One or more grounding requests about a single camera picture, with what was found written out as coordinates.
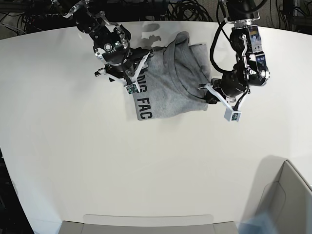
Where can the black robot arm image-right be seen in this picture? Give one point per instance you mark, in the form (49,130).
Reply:
(250,68)

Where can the grey T-shirt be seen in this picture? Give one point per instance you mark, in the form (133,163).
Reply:
(170,84)

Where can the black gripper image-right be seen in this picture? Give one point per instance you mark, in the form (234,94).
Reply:
(233,87)

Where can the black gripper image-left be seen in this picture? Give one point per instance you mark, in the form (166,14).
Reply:
(120,65)

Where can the blurred blue object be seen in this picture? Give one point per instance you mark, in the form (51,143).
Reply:
(259,224)

